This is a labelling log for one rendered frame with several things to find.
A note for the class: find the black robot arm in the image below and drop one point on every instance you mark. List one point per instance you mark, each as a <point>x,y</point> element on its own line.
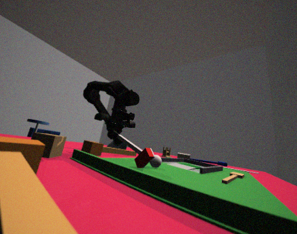
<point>123,97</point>

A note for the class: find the white ball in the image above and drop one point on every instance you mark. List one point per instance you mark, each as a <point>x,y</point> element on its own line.
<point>156,162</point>

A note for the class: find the green mat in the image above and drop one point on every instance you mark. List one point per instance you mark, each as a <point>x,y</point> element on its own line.
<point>246,190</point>

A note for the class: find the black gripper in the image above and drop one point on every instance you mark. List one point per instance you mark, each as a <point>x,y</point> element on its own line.
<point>110,121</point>

